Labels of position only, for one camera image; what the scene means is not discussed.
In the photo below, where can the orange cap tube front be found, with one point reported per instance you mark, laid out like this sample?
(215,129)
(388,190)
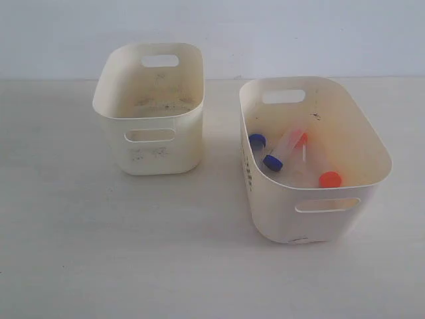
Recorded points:
(327,175)

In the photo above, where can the blue cap tube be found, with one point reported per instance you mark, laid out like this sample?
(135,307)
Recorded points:
(293,137)
(257,144)

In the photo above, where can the cream plastic bin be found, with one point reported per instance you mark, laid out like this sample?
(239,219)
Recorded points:
(292,215)
(149,101)

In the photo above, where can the orange cap tube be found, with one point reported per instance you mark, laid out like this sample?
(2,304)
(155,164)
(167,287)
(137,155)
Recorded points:
(300,172)
(327,175)

